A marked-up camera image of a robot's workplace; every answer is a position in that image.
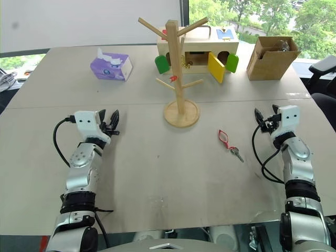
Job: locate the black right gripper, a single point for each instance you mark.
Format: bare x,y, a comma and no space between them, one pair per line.
271,123

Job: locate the purple tissue box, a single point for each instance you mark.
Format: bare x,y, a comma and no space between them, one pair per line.
111,69

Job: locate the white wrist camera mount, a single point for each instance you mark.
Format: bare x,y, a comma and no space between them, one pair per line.
287,118
88,123

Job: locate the brown cardboard box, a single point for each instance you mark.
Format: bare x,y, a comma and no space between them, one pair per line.
267,64

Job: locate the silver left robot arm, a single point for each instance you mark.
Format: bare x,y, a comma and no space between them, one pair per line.
78,173

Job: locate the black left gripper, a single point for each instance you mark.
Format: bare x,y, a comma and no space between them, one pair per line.
111,130

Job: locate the dark green box door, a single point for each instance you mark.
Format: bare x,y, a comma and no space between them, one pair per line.
161,64

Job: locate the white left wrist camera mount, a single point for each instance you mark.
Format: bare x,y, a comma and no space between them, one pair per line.
88,123

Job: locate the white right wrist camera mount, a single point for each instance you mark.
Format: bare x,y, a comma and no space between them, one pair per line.
287,118

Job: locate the small red tag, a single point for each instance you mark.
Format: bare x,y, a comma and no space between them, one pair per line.
173,78

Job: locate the wooden peg tree stand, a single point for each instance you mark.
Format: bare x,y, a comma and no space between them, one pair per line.
176,63

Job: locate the grey robot torso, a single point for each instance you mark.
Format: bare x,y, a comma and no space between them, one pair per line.
170,246

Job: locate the dark window frame post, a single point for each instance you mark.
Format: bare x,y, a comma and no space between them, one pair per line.
184,11

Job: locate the blue latch panel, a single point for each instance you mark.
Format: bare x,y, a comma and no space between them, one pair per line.
225,34

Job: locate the wooden lock box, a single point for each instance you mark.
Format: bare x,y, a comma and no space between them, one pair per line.
199,44

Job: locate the yellow box door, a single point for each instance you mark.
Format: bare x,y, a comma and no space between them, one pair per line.
216,68

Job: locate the clear item in cardboard box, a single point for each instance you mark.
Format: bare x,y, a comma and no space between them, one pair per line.
283,45

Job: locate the black office chair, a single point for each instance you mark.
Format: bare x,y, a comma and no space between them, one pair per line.
323,78

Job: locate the silver key with red loop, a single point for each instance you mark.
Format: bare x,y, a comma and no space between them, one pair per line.
223,137

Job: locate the light green box door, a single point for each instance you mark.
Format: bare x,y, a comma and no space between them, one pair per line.
232,63

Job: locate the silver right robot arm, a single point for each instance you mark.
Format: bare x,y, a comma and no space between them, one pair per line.
299,168

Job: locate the grey shoe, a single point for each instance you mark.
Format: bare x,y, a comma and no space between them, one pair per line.
7,80

